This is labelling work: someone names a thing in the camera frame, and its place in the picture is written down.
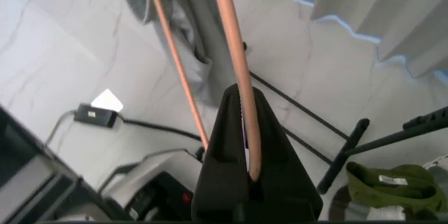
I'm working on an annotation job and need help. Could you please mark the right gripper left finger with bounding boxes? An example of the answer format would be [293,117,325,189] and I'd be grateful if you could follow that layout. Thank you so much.
[190,83,251,223]

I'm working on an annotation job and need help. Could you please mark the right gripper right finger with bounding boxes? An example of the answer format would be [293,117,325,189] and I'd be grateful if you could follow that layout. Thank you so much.
[248,86,323,223]

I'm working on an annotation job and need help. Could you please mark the pale grey shorts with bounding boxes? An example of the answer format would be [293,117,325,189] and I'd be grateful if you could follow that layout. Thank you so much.
[113,0,242,108]

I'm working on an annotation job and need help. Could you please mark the pink clothes hanger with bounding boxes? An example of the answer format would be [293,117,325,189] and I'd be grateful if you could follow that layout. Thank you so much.
[144,0,263,183]

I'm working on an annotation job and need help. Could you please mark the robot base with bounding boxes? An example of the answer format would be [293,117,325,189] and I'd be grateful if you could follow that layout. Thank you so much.
[0,104,195,222]

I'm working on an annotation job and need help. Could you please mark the black clothes rack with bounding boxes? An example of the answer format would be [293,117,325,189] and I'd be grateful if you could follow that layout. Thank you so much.
[241,41,448,195]

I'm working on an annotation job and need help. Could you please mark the white laundry basket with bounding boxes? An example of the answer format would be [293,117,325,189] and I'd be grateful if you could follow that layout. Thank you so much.
[328,153,448,222]

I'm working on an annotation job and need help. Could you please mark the olive green garment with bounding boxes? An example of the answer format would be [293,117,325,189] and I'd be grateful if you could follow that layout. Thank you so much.
[345,162,448,214]

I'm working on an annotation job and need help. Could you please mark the black power adapter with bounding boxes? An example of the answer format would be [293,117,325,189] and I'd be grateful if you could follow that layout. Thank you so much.
[73,103,119,129]

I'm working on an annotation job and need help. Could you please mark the white curtain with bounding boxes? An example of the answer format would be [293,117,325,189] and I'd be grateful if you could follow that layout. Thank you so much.
[255,0,448,80]

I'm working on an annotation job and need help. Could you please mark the black cable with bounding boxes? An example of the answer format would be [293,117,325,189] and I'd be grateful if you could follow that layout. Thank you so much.
[117,117,207,162]

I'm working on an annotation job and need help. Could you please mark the grey cable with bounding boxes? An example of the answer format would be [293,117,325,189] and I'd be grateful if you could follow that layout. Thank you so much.
[44,110,77,148]

